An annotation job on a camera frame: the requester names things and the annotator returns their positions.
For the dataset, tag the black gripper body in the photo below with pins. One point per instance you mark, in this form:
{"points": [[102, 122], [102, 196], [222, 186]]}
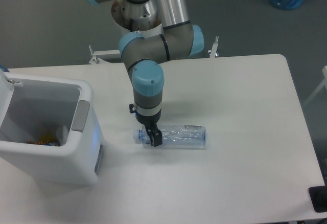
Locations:
{"points": [[147, 117]]}

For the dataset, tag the clear plastic water bottle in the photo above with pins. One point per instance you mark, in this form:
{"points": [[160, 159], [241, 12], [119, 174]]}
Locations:
{"points": [[183, 136]]}

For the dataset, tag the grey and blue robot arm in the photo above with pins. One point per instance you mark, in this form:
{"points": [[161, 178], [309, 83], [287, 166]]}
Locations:
{"points": [[142, 57]]}

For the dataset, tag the white trash can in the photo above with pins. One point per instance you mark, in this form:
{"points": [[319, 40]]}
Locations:
{"points": [[32, 106]]}

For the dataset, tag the yellow trash in can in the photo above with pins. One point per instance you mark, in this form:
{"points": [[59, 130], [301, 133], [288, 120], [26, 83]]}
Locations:
{"points": [[46, 139]]}

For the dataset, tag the black box at table edge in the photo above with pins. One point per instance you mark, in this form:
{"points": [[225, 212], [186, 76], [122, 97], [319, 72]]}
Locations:
{"points": [[318, 198]]}

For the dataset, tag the white frame at right edge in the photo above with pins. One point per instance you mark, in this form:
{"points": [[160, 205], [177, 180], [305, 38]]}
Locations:
{"points": [[318, 88]]}

